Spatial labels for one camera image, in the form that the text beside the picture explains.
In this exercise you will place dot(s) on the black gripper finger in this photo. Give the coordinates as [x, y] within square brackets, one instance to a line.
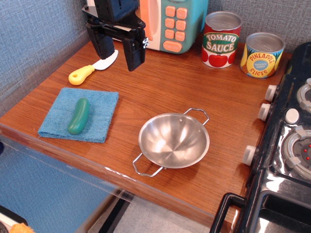
[134, 52]
[102, 43]

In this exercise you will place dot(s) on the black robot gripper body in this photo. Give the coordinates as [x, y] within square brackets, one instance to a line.
[118, 19]

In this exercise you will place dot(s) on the green toy sausage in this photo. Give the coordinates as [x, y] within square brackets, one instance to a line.
[79, 117]

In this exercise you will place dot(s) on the teal toy microwave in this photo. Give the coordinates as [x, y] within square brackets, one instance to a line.
[172, 25]

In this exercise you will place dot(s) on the blue folded cloth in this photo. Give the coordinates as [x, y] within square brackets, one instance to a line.
[102, 107]

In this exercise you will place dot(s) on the tomato sauce can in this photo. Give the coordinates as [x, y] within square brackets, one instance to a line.
[220, 39]

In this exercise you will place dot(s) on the pineapple slices can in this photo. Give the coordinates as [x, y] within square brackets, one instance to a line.
[261, 55]

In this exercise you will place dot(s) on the white stove knob top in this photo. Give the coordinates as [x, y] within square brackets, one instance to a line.
[270, 92]

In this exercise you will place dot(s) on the white stove knob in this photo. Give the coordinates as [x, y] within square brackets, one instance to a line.
[263, 112]
[270, 92]
[249, 155]

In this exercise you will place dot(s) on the white stove knob middle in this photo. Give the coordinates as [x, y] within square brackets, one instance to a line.
[263, 112]

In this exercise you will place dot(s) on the white stove knob bottom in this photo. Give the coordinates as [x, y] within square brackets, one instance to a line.
[249, 155]

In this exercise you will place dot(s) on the orange object bottom left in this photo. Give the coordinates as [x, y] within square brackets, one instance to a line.
[21, 228]

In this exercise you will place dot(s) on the black toy stove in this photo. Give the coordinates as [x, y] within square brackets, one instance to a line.
[278, 197]

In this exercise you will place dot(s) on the yellow handled toy knife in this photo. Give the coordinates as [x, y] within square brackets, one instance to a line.
[78, 76]

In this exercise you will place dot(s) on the steel pot with handles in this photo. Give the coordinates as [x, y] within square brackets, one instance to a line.
[174, 140]

